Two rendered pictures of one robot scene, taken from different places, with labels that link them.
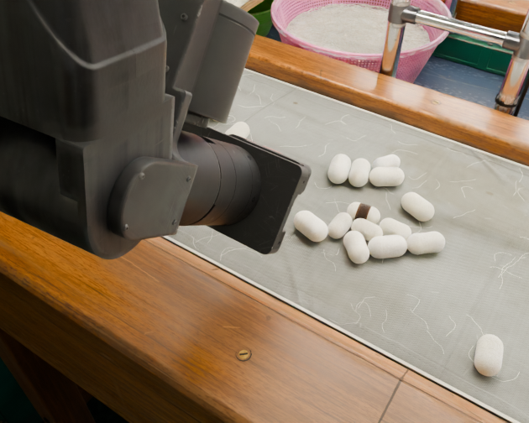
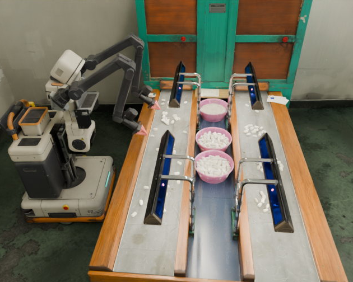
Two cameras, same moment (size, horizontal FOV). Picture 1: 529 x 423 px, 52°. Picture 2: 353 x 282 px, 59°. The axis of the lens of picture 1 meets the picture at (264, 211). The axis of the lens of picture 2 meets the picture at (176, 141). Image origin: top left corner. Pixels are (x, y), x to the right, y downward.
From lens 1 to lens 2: 2.33 m
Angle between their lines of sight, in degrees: 47
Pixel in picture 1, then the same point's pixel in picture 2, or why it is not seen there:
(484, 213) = (176, 127)
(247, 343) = (145, 116)
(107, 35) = (134, 85)
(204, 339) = (144, 114)
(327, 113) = (186, 112)
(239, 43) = (147, 90)
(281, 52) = (194, 103)
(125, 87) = (134, 88)
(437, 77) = (218, 123)
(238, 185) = (147, 100)
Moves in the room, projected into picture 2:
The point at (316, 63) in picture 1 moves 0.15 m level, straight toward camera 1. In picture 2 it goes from (194, 107) to (177, 111)
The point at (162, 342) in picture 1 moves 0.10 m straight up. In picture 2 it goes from (142, 112) to (141, 102)
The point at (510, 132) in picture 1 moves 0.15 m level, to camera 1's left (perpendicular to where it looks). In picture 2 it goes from (191, 124) to (182, 114)
